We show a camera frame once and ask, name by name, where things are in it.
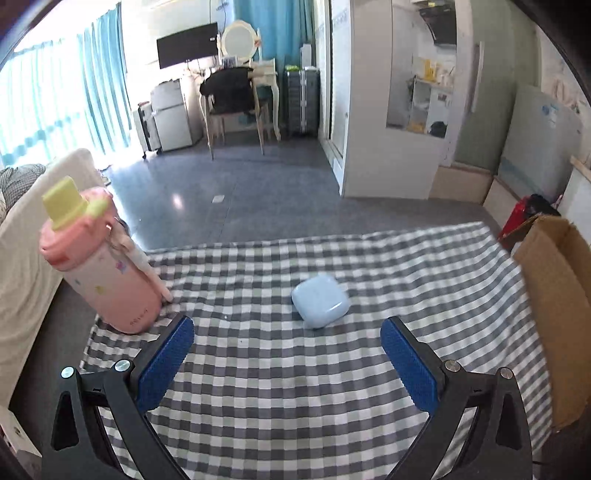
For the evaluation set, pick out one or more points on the black range hood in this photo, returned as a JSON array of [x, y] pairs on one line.
[[441, 23]]

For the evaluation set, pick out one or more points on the white appliance with blue label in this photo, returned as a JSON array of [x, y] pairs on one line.
[[540, 147]]

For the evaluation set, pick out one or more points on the small white fridge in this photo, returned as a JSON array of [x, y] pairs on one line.
[[171, 120]]

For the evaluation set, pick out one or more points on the white partition cabinet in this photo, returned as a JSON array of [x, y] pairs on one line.
[[364, 147]]

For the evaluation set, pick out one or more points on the blue window curtain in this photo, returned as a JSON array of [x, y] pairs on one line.
[[60, 92]]

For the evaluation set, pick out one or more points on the cream sofa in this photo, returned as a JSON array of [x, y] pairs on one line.
[[27, 277]]

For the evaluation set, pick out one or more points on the white oval mirror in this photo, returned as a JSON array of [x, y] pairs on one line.
[[239, 39]]

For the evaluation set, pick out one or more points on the brown cardboard box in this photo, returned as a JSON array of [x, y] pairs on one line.
[[554, 300]]

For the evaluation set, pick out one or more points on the white dressing table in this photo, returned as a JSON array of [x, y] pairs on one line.
[[270, 81]]

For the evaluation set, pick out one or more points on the grey checkered tablecloth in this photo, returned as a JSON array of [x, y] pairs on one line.
[[277, 369]]

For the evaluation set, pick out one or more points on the tall silver refrigerator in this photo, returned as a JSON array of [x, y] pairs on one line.
[[498, 69]]

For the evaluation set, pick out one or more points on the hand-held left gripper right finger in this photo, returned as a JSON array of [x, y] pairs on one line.
[[408, 364]]

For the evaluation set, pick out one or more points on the wooden chair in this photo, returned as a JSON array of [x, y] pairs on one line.
[[217, 124]]

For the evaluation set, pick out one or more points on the black monitor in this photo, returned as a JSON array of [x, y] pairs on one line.
[[187, 45]]

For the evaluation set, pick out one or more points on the black bag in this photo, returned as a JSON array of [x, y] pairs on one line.
[[226, 90]]

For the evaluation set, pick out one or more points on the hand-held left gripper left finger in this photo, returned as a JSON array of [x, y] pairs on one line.
[[166, 364]]

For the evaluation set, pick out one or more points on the red bag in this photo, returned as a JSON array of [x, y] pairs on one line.
[[517, 217]]

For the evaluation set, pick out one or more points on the white box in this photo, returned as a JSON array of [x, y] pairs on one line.
[[18, 438]]

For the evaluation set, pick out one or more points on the grey checkered blanket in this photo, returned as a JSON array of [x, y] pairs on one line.
[[18, 182]]

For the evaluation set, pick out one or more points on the white kitchen shelf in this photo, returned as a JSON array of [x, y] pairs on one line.
[[431, 99]]

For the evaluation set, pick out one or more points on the white suitcase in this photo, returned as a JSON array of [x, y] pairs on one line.
[[145, 131]]

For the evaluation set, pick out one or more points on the white board with wooden edge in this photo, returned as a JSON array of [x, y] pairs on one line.
[[577, 189]]

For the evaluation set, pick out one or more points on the grey drawer tower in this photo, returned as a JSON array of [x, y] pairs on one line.
[[302, 101]]

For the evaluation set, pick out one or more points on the light blue earbuds case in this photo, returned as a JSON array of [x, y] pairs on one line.
[[318, 300]]

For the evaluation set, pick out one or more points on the pink water bottle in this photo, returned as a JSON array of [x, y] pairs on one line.
[[106, 277]]

